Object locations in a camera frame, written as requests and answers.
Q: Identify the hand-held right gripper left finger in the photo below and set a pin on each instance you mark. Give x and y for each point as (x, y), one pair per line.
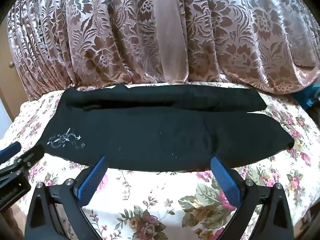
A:
(92, 181)

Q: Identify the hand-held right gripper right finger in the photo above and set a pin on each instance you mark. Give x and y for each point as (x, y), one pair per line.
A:
(226, 182)

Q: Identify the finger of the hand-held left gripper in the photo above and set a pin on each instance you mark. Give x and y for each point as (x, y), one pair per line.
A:
(33, 153)
(10, 150)

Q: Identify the black pants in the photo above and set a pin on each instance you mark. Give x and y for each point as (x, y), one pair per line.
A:
(150, 135)

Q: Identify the wooden door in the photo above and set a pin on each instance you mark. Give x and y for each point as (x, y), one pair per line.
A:
(10, 95)

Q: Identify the floral bed sheet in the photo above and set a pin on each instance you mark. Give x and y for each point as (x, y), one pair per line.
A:
(150, 192)

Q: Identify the blue plastic object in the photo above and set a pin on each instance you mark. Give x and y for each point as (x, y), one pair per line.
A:
(308, 95)

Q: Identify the brown floral curtain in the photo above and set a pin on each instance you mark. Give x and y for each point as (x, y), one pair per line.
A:
(100, 30)

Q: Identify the plain pink curtain panel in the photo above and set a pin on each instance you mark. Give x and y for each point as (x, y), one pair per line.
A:
(172, 42)

